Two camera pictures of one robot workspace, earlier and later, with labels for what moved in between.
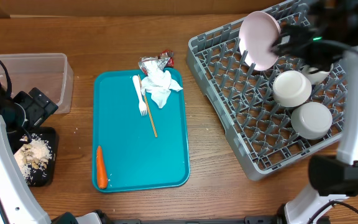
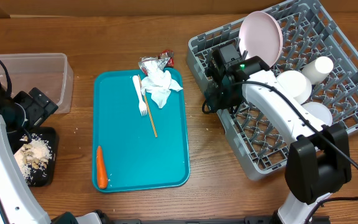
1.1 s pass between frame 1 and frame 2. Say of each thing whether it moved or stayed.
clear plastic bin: stayed
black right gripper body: moved
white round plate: stayed
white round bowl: stayed
